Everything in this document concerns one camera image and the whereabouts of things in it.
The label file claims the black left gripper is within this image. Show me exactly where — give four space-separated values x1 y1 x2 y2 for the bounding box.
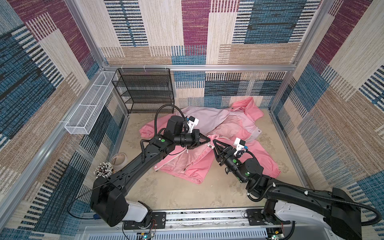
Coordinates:
173 130 210 150

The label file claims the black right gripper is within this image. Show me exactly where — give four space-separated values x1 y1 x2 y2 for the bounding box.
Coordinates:
211 139 247 183

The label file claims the pink hooded zip jacket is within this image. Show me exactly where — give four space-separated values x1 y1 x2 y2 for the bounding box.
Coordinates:
154 97 281 184

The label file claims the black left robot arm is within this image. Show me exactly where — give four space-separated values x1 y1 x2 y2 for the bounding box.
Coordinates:
90 113 210 227

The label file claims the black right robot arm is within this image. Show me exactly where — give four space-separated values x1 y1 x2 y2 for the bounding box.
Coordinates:
213 140 383 240

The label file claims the cup of white-tipped markers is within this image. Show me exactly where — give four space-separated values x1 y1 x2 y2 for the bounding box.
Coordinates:
94 162 115 178

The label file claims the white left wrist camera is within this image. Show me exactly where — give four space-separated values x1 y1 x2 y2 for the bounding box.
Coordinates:
187 116 199 133

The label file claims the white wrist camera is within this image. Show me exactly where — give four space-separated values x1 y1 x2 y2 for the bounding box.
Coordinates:
234 138 248 158
187 116 199 133

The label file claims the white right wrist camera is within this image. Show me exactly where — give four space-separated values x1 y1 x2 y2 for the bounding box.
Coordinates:
234 138 248 158

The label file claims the black wire shelf rack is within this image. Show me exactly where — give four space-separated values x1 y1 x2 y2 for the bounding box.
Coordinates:
112 68 175 114

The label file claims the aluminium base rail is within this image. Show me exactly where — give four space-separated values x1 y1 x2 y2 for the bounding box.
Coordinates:
75 207 333 240

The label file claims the white wire mesh basket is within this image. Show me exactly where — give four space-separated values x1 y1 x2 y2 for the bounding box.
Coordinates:
65 72 115 135

